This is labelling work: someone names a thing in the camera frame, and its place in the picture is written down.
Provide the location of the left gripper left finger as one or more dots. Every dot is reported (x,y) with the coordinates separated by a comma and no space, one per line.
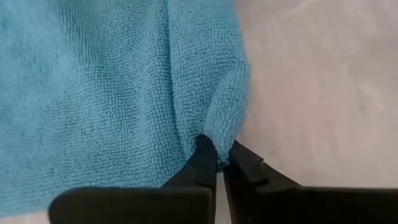
(140,205)

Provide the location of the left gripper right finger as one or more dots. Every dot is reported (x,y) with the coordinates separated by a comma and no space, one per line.
(311,205)

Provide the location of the blue terry towel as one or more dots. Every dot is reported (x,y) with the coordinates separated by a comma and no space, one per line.
(109,93)

